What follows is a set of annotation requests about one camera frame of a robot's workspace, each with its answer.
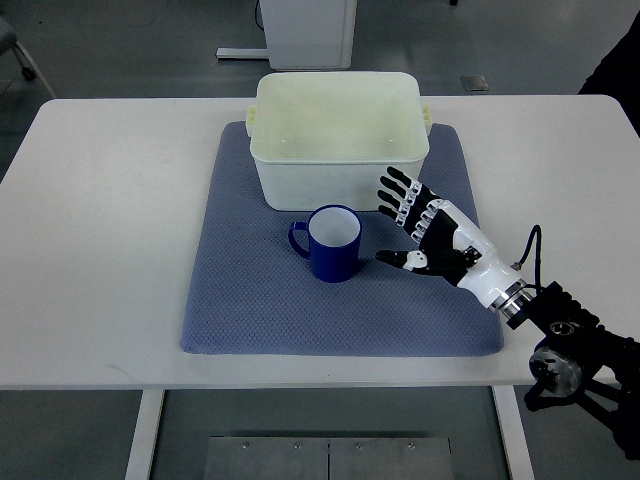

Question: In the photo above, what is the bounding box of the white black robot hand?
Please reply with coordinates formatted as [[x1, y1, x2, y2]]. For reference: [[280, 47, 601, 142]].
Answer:
[[375, 166, 532, 329]]

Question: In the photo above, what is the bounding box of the blue mug white inside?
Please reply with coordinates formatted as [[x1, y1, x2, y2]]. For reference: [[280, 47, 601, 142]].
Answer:
[[288, 205, 362, 283]]

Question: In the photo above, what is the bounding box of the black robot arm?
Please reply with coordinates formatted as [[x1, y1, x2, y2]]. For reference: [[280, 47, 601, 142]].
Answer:
[[507, 225, 639, 460]]

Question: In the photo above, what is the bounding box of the white plastic box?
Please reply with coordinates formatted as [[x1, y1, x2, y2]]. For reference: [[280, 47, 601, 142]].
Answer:
[[246, 71, 431, 211]]

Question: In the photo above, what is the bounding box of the grey floor socket plate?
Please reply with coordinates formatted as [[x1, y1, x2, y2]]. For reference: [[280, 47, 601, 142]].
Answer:
[[460, 75, 490, 92]]

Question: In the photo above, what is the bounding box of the white right table leg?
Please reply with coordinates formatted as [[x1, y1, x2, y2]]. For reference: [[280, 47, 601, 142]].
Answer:
[[491, 385, 535, 480]]

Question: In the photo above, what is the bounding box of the white table leg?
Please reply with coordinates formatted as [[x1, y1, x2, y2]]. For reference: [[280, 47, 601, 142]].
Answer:
[[491, 385, 535, 480], [125, 389, 165, 480]]

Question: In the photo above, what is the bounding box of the blue quilted mat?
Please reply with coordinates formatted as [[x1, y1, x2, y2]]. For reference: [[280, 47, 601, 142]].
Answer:
[[180, 122, 503, 357]]

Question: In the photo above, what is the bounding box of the dark clothed person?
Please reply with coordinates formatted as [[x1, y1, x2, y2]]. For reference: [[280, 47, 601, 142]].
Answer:
[[578, 15, 639, 133]]

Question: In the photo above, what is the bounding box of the white left table leg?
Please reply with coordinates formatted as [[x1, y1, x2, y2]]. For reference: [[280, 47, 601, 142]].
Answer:
[[125, 389, 165, 480]]

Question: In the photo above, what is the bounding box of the grey office chair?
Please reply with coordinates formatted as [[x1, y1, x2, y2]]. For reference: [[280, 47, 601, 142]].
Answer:
[[0, 18, 57, 99]]

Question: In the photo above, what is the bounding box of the white cabinet pedestal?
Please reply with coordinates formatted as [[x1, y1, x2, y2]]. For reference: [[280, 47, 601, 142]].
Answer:
[[216, 0, 357, 71]]

